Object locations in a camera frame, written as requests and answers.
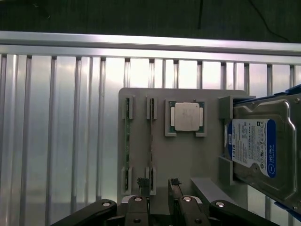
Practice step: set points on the grey parts rack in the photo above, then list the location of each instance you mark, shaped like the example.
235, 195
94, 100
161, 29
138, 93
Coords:
183, 153

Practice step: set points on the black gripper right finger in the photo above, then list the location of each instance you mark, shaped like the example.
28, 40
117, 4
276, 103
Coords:
188, 212

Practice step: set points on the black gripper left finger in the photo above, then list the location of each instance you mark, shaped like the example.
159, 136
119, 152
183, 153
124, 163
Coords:
134, 212

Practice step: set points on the silver CPU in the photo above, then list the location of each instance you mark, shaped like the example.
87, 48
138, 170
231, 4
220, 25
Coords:
187, 116

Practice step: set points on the green RAM stick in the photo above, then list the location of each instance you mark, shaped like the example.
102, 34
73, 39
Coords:
127, 141
153, 110

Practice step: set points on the hard disk with blue label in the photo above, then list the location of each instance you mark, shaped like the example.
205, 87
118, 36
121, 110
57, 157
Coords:
258, 143

